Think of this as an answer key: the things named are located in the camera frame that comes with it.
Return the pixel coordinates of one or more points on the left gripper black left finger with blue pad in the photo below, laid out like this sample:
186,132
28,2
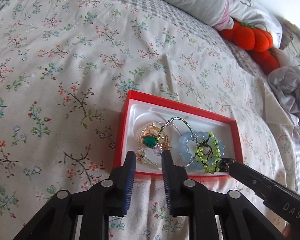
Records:
85,213

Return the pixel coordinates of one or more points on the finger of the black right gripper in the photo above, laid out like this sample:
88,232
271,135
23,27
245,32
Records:
276,197

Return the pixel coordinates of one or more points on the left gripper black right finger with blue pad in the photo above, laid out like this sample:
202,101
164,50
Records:
212,215

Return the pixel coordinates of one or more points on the small gold earring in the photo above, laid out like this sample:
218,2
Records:
141,158

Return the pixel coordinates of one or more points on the red Ace box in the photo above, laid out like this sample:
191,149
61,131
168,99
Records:
143,115

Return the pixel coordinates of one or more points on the grey crumpled cloth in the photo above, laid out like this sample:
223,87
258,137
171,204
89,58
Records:
285,83

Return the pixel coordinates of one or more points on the floral bed quilt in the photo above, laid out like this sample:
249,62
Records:
66,67

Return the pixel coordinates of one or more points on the orange plush pumpkin toy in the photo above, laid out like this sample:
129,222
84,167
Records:
257,42

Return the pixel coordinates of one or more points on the grey white pillow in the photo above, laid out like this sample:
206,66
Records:
221,14

